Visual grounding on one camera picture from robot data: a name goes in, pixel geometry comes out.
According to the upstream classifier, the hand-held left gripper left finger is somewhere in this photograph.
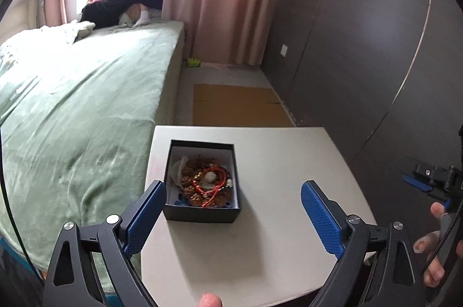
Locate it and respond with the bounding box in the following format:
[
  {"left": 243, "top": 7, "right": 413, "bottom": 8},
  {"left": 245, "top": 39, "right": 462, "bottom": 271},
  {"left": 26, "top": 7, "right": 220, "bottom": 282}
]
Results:
[{"left": 43, "top": 180, "right": 168, "bottom": 307}]

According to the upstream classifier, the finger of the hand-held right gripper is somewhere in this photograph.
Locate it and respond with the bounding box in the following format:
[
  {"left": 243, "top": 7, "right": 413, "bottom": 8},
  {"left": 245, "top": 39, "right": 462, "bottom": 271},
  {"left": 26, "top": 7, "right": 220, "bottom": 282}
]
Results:
[{"left": 403, "top": 172, "right": 435, "bottom": 192}]

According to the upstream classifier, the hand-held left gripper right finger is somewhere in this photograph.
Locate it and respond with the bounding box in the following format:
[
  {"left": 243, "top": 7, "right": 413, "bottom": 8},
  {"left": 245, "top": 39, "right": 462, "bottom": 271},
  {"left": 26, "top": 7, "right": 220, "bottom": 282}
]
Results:
[{"left": 301, "top": 180, "right": 427, "bottom": 307}]

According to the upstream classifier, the brown bead bracelet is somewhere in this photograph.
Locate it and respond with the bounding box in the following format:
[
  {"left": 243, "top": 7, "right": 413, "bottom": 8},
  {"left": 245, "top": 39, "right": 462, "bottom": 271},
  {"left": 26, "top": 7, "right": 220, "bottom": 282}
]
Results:
[{"left": 179, "top": 157, "right": 236, "bottom": 211}]

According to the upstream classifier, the black jewelry box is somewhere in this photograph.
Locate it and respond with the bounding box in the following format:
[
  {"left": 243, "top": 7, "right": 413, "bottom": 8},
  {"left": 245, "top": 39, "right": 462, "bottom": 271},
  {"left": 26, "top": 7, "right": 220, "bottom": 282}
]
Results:
[{"left": 162, "top": 139, "right": 242, "bottom": 224}]

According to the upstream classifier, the white plastic bag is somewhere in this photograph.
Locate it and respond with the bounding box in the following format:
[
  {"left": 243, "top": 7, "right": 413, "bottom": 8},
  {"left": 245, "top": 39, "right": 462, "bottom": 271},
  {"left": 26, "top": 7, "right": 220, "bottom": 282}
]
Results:
[{"left": 169, "top": 156, "right": 191, "bottom": 189}]

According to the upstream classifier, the red string bracelet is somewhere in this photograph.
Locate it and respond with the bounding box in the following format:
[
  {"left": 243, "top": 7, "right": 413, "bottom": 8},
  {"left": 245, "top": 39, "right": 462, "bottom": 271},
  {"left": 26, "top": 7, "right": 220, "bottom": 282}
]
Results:
[{"left": 193, "top": 165, "right": 228, "bottom": 209}]

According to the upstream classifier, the dark bead bracelet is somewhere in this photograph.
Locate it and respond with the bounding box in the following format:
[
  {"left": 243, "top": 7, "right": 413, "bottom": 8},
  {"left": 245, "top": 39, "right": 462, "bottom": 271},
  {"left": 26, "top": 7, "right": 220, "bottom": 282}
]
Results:
[{"left": 221, "top": 166, "right": 234, "bottom": 196}]

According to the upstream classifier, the person's right hand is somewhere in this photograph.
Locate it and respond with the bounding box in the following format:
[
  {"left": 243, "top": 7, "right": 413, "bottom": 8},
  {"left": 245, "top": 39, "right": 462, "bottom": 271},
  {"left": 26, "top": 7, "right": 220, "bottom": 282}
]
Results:
[{"left": 413, "top": 202, "right": 457, "bottom": 289}]

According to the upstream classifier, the person's left hand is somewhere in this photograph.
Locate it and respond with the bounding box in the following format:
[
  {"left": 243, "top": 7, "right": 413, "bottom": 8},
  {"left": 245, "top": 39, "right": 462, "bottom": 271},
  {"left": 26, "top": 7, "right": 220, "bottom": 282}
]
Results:
[{"left": 197, "top": 293, "right": 223, "bottom": 307}]

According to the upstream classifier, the bed with green cover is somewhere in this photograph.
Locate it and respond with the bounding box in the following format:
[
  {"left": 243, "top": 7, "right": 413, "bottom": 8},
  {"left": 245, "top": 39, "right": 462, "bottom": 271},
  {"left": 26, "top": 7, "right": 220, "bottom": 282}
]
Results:
[{"left": 0, "top": 20, "right": 186, "bottom": 273}]

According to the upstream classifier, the beige bed base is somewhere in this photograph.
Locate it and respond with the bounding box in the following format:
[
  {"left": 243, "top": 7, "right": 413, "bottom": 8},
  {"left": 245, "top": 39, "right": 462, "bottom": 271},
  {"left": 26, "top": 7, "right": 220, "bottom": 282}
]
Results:
[{"left": 154, "top": 28, "right": 188, "bottom": 127}]

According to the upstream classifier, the brown cardboard sheet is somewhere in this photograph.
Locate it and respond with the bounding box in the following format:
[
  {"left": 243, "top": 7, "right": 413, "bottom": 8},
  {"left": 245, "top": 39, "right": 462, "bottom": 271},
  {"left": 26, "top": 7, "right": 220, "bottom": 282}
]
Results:
[{"left": 192, "top": 83, "right": 293, "bottom": 128}]

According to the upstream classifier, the white cloth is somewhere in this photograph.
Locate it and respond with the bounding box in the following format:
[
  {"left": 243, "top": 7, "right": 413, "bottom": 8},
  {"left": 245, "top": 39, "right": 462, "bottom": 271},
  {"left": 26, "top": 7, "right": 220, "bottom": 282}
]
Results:
[{"left": 119, "top": 8, "right": 162, "bottom": 28}]

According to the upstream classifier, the dark clothes pile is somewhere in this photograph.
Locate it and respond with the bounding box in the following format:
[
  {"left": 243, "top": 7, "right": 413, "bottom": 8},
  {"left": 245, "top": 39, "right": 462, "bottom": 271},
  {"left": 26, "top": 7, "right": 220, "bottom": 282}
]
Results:
[{"left": 80, "top": 0, "right": 168, "bottom": 30}]

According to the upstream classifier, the beige headboard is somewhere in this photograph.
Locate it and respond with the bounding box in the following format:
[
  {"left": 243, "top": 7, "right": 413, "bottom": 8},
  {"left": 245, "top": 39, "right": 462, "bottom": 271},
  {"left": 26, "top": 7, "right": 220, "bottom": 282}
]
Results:
[{"left": 0, "top": 0, "right": 41, "bottom": 47}]

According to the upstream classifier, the braided black cable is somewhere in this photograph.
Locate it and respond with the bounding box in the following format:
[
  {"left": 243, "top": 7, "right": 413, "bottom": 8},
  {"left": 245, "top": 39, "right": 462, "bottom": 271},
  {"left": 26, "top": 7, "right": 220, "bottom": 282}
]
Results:
[{"left": 426, "top": 196, "right": 463, "bottom": 268}]

